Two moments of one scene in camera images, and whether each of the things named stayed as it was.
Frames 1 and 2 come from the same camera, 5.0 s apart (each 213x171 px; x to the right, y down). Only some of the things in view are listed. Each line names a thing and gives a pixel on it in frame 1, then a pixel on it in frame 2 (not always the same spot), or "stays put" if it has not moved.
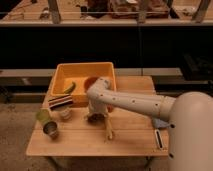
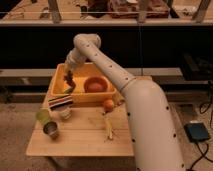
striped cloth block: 60,101 stays put
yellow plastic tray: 78,73 stays put
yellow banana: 110,127 stays put
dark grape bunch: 96,118 -> 69,80
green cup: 43,115 stays put
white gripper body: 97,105 -> 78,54
